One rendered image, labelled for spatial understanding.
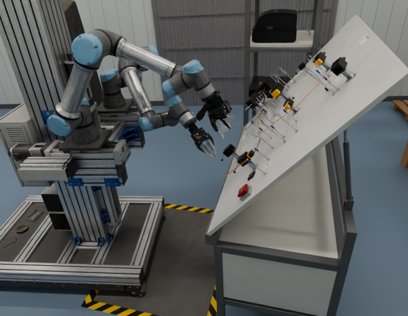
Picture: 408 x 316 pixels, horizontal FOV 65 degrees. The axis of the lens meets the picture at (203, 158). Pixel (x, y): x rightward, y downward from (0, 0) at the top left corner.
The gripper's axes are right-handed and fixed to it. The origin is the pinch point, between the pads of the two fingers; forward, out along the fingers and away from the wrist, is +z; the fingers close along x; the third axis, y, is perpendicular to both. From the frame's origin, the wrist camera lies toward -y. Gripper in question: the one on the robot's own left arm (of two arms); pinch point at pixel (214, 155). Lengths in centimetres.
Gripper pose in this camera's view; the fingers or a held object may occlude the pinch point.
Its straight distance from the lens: 159.6
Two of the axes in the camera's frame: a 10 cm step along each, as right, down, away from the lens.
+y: -0.9, -0.5, -9.9
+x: 8.0, -6.0, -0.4
